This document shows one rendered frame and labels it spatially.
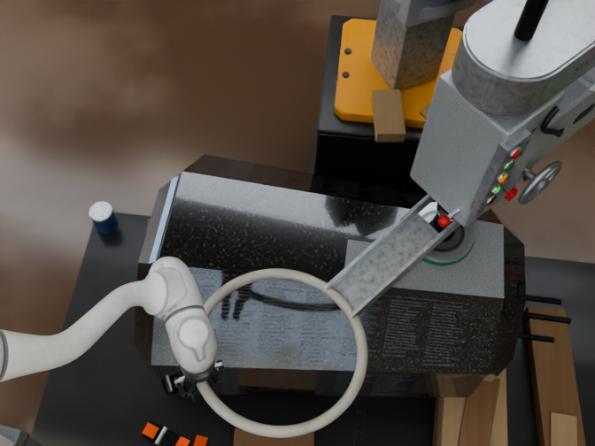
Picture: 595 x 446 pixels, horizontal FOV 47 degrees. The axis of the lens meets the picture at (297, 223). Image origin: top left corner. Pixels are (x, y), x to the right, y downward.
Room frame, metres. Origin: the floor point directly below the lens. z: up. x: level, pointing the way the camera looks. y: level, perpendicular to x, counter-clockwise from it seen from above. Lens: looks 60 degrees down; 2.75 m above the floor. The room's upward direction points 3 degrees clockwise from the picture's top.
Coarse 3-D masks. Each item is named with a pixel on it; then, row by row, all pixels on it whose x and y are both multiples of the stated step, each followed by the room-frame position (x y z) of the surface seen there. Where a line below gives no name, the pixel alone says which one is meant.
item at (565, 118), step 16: (576, 80) 1.21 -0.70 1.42; (592, 80) 1.20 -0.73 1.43; (576, 96) 1.16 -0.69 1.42; (592, 96) 1.19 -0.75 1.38; (560, 112) 1.12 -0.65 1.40; (576, 112) 1.16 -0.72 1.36; (592, 112) 1.24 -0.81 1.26; (544, 128) 0.98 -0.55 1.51; (560, 128) 1.13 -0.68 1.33; (576, 128) 1.21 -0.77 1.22; (544, 144) 1.09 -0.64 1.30
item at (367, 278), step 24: (408, 216) 1.01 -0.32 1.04; (384, 240) 0.95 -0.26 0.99; (408, 240) 0.96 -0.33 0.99; (432, 240) 0.93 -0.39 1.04; (360, 264) 0.89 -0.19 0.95; (384, 264) 0.89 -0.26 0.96; (408, 264) 0.87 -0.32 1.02; (336, 288) 0.82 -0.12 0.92; (360, 288) 0.82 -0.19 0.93; (384, 288) 0.80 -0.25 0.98; (360, 312) 0.75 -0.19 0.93
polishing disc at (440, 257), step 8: (424, 208) 1.14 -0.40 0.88; (432, 208) 1.14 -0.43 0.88; (424, 216) 1.11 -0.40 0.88; (432, 216) 1.11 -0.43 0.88; (456, 232) 1.05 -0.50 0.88; (464, 232) 1.06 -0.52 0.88; (472, 232) 1.06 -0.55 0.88; (456, 240) 1.03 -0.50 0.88; (464, 240) 1.03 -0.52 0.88; (472, 240) 1.03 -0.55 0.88; (440, 248) 1.00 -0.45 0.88; (448, 248) 1.00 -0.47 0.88; (456, 248) 1.00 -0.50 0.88; (464, 248) 1.00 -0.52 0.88; (432, 256) 0.97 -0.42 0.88; (440, 256) 0.97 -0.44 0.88; (448, 256) 0.97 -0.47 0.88; (456, 256) 0.97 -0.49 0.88
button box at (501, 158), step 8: (520, 136) 0.93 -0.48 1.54; (528, 136) 0.93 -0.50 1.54; (504, 144) 0.91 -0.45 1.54; (512, 144) 0.91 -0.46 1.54; (520, 144) 0.92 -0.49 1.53; (496, 152) 0.91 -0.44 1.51; (504, 152) 0.90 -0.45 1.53; (512, 152) 0.91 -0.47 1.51; (496, 160) 0.90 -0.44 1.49; (504, 160) 0.89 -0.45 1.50; (488, 168) 0.91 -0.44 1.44; (496, 168) 0.90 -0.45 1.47; (512, 168) 0.94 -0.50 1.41; (488, 176) 0.90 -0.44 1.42; (496, 176) 0.89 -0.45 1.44; (488, 184) 0.90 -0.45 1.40; (496, 184) 0.91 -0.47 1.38; (504, 184) 0.94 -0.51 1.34; (480, 192) 0.90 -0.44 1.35; (488, 192) 0.89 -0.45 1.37; (480, 200) 0.90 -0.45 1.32; (488, 200) 0.91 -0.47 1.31; (472, 208) 0.90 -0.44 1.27; (480, 208) 0.89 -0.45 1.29
